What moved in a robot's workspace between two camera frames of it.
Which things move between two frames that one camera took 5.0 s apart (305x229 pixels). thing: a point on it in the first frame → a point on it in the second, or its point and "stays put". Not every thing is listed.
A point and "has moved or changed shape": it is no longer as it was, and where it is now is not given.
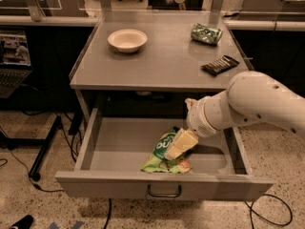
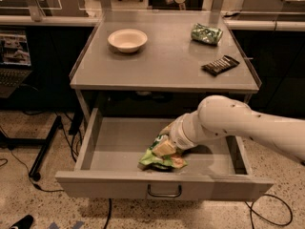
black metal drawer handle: x=164 y=195 stays put
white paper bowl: x=128 y=40 stays put
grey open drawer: x=111 y=151 stays put
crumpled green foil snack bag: x=208 y=35 stays put
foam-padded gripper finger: x=194 y=107 → x=172 y=130
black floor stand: x=43 y=144 stays put
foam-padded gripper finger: x=181 y=142 → x=164 y=149
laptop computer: x=15 y=61 stays put
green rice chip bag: x=157 y=162 has moved or changed shape
